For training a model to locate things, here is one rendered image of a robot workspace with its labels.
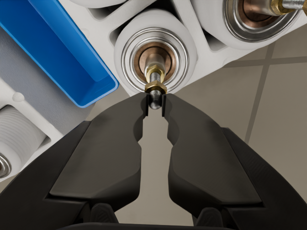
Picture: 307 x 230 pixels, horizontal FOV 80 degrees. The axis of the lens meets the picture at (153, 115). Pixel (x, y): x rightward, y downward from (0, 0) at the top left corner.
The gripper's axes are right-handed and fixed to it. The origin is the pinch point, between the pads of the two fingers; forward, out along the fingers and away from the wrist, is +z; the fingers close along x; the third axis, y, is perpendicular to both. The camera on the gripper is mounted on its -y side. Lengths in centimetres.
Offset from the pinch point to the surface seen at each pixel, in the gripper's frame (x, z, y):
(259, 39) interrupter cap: 10.4, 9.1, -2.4
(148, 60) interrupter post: -0.8, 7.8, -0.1
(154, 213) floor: 4, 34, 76
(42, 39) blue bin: -22.9, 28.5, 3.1
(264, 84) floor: 29.3, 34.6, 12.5
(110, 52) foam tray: -6.6, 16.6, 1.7
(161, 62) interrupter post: 0.5, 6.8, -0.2
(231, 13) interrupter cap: 7.0, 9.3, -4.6
